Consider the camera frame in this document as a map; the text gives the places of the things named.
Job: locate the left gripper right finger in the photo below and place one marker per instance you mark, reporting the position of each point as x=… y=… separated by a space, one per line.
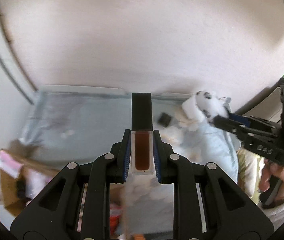
x=208 y=204

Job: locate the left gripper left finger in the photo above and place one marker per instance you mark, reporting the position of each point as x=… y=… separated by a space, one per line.
x=75 y=203

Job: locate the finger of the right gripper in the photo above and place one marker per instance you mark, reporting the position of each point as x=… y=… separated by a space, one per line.
x=239 y=129
x=247 y=119

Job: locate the panda plush white item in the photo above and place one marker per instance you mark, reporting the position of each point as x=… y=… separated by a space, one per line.
x=201 y=109

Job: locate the black round cap jar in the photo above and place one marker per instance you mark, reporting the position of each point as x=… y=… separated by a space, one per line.
x=164 y=119

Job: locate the red liquid black-capped bottle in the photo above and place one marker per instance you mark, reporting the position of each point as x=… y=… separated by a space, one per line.
x=141 y=134

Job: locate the right fleece sleeve forearm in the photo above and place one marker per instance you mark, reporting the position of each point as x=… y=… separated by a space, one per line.
x=275 y=215

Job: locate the person's right hand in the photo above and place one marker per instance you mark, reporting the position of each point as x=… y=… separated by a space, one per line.
x=272 y=169

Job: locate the yellow floral bedding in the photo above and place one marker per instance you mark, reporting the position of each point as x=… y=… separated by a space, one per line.
x=250 y=171

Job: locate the red snack carton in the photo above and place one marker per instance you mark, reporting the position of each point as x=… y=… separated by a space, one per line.
x=114 y=218

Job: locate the brown cardboard box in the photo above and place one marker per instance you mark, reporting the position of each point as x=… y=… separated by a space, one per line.
x=21 y=177

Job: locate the floral light blue cloth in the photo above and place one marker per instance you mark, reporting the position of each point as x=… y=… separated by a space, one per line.
x=80 y=127

